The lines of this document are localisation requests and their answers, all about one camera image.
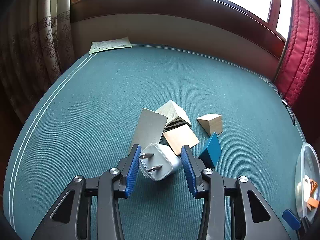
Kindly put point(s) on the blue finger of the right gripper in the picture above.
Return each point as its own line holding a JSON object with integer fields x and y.
{"x": 292, "y": 220}

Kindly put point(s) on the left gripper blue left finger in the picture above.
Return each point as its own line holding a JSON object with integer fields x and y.
{"x": 117, "y": 182}

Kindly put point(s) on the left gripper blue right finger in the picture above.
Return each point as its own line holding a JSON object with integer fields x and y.
{"x": 205, "y": 183}

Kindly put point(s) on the blue wooden wedge block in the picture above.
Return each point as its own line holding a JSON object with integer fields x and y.
{"x": 211, "y": 152}

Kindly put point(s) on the white wall charger plug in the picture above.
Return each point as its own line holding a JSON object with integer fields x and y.
{"x": 158, "y": 161}

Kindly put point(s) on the clear plastic bowl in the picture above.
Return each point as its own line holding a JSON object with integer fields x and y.
{"x": 307, "y": 168}

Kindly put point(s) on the light wooden wedge block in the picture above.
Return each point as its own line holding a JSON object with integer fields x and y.
{"x": 211, "y": 123}

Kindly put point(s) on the grey zebra-stripe wedge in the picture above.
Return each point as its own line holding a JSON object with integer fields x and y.
{"x": 149, "y": 129}

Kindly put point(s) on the white zebra-stripe wedge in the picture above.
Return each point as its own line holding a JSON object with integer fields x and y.
{"x": 176, "y": 116}

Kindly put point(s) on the printed paper sheet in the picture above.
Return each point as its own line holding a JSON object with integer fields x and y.
{"x": 109, "y": 45}

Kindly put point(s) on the beige patterned curtain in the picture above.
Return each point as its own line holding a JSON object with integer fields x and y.
{"x": 36, "y": 49}

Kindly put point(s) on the red quilted curtain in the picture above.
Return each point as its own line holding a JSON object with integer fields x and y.
{"x": 300, "y": 52}

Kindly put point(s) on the dark wooden window frame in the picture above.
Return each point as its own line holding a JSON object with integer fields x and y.
{"x": 223, "y": 14}

